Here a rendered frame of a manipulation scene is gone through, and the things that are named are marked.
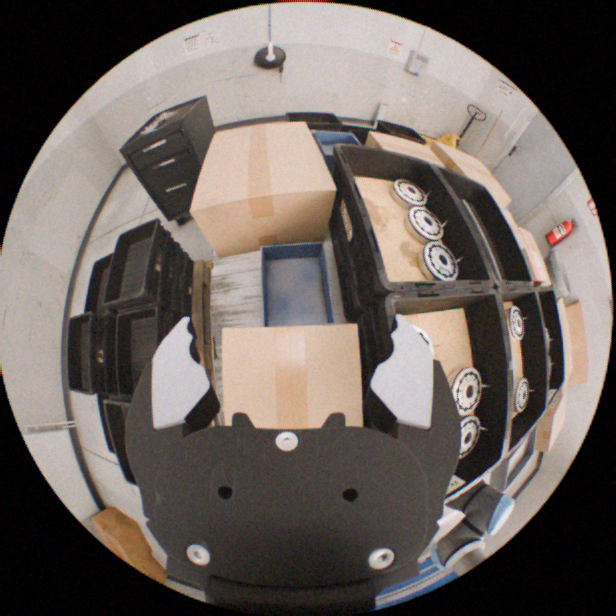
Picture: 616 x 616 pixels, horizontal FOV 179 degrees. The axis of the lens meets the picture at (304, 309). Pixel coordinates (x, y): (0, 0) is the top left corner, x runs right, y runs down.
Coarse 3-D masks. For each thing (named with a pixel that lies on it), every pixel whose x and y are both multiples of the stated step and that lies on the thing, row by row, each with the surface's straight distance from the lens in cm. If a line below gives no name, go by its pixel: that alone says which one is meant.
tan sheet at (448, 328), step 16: (416, 320) 42; (432, 320) 44; (448, 320) 48; (464, 320) 52; (432, 336) 44; (448, 336) 47; (464, 336) 51; (448, 352) 47; (464, 352) 51; (448, 368) 46
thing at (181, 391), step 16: (176, 336) 12; (192, 336) 11; (160, 352) 11; (176, 352) 10; (192, 352) 11; (160, 368) 10; (176, 368) 9; (192, 368) 9; (160, 384) 9; (176, 384) 9; (192, 384) 8; (208, 384) 8; (160, 400) 8; (176, 400) 8; (192, 400) 8; (208, 400) 8; (160, 416) 8; (176, 416) 8; (192, 416) 8; (208, 416) 9
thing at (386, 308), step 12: (468, 288) 40; (480, 288) 43; (492, 288) 48; (384, 300) 28; (396, 300) 28; (408, 300) 30; (420, 300) 31; (384, 312) 28; (384, 324) 28; (504, 324) 48; (384, 336) 28; (504, 336) 48; (384, 348) 29; (504, 348) 48; (504, 432) 53; (504, 444) 55; (492, 468) 54; (456, 492) 47
